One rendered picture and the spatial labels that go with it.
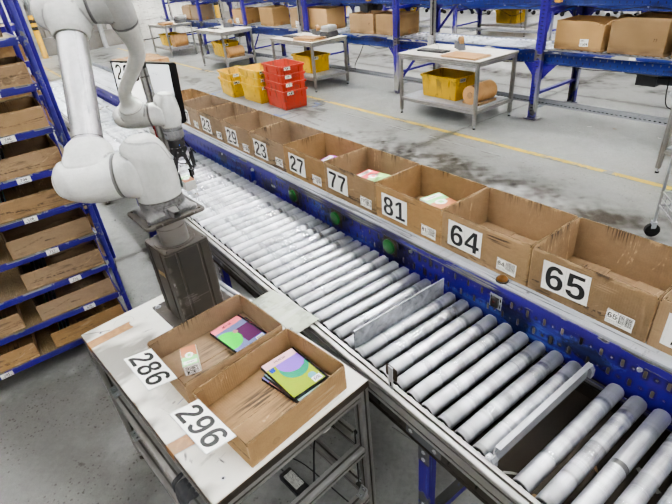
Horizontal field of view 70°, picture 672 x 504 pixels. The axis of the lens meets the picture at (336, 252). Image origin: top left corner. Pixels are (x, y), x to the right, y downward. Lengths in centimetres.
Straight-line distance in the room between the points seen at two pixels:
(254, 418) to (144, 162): 89
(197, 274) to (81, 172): 53
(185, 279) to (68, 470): 122
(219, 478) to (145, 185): 94
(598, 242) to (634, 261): 13
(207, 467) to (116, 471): 117
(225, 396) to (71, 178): 87
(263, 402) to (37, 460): 154
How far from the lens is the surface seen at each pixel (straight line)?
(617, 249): 194
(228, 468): 149
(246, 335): 180
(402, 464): 233
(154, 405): 172
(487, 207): 217
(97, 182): 178
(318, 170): 254
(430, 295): 193
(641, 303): 163
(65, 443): 288
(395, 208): 213
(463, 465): 149
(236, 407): 160
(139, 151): 172
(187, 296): 192
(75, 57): 197
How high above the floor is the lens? 192
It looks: 31 degrees down
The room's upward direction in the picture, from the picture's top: 6 degrees counter-clockwise
